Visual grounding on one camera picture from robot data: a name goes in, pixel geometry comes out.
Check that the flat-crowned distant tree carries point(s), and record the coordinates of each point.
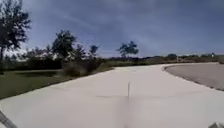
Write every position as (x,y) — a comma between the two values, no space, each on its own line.
(128,49)

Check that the small slender tree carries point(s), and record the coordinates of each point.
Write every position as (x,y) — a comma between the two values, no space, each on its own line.
(93,50)

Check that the low dry bush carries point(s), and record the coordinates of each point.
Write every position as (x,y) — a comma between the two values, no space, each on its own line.
(78,67)

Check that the pale concrete path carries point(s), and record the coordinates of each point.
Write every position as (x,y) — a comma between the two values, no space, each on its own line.
(133,106)

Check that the dark round-crowned tree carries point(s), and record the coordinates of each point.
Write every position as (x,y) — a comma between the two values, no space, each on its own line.
(63,43)

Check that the distant strip of bushes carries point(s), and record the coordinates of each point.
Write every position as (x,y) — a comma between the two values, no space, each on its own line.
(166,58)

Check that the dark hedge line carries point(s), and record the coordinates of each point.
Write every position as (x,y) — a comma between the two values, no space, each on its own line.
(33,63)

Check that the grey gravel area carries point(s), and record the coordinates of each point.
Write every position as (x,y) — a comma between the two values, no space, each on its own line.
(200,75)

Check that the green grass field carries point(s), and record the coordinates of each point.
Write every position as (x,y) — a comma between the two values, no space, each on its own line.
(20,83)

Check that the large dark tree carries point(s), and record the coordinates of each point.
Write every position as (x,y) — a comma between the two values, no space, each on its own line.
(11,23)

